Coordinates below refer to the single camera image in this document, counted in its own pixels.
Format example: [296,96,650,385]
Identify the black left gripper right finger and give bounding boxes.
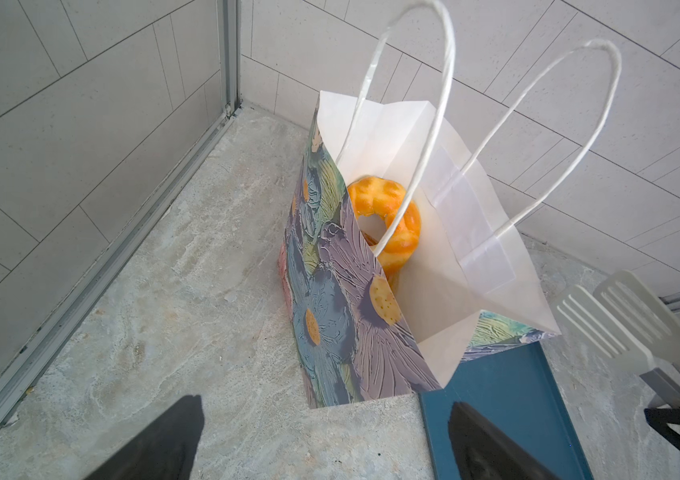
[448,402,558,480]

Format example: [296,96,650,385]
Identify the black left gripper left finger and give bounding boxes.
[87,395,205,480]

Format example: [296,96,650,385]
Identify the fake ring donut bread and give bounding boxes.
[348,176,422,277]

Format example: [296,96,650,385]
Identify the dark teal plastic tray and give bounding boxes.
[420,343,593,479]

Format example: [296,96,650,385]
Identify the floral paper bag white handles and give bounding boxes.
[278,0,624,410]

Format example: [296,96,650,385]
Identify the aluminium corner post left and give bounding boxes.
[0,1,240,426]

